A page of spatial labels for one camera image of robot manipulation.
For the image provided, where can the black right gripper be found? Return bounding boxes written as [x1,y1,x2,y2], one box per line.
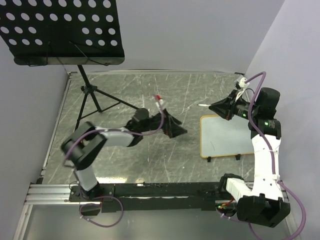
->
[209,89,259,121]

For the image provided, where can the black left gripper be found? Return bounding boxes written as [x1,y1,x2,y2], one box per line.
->
[141,108,188,139]

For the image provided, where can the yellow framed small whiteboard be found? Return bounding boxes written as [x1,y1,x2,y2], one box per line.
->
[200,115,254,159]

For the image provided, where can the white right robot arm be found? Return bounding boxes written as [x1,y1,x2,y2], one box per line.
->
[208,87,291,228]

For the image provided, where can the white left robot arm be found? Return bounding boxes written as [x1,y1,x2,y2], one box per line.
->
[60,108,188,201]

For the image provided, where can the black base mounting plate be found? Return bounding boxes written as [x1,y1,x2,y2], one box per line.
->
[69,182,234,213]

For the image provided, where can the black perforated music stand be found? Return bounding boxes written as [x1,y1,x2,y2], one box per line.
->
[0,0,146,131]

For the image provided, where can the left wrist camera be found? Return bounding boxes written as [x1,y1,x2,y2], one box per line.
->
[154,95,168,111]

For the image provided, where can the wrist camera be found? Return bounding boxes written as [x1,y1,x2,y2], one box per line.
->
[235,77,250,92]
[154,95,168,111]

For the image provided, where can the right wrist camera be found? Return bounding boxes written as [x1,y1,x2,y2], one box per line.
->
[235,77,250,92]

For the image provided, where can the wire whiteboard easel stand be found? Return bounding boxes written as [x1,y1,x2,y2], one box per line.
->
[204,153,242,163]

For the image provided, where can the aluminium rail frame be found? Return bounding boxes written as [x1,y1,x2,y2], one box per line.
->
[15,78,291,239]

